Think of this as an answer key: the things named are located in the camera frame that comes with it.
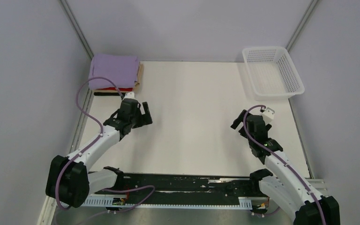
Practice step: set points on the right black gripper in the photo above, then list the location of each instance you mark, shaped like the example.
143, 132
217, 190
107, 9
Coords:
236, 122

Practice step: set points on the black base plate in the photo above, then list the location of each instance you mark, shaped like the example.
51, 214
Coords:
187, 190

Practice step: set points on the white plastic basket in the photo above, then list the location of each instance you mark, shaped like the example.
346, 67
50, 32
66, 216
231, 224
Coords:
272, 74

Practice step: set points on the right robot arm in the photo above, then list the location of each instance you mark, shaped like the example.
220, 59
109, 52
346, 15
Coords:
279, 180

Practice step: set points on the beige folded t shirt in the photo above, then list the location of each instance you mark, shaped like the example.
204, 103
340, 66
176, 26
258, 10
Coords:
125, 90

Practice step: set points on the lavender t shirt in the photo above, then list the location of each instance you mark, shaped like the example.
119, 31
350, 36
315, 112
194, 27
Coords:
120, 70

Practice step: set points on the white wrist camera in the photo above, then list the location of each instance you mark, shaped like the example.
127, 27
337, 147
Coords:
267, 114
129, 95

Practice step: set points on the black folded t shirt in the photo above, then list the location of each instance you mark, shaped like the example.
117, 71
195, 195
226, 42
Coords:
108, 94

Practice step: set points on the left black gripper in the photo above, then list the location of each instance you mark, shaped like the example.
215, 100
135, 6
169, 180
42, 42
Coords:
147, 118

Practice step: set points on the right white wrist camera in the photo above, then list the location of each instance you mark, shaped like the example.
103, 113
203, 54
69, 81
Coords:
267, 114

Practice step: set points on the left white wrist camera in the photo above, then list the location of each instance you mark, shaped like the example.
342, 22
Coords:
129, 95

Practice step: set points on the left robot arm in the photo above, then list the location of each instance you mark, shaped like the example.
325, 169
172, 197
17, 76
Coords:
70, 180

